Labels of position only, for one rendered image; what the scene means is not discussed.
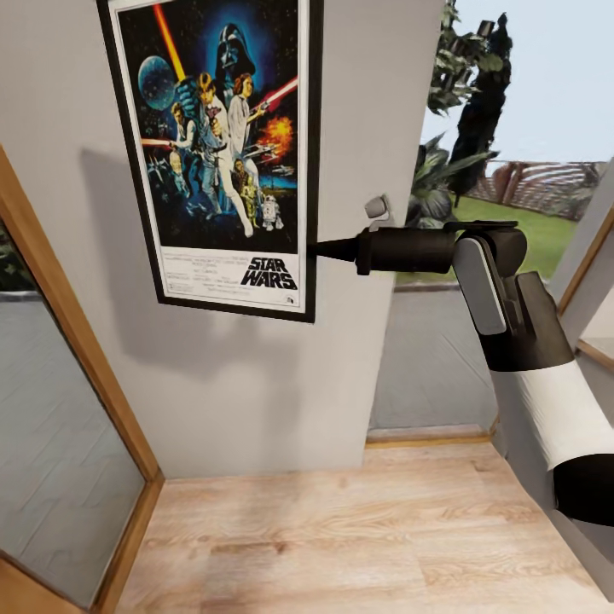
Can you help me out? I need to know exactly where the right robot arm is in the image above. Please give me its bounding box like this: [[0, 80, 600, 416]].
[[307, 193, 614, 565]]

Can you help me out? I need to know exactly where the poster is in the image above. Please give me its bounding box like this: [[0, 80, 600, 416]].
[[96, 0, 324, 324]]

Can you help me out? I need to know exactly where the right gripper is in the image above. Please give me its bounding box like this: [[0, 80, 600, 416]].
[[307, 227, 422, 275]]

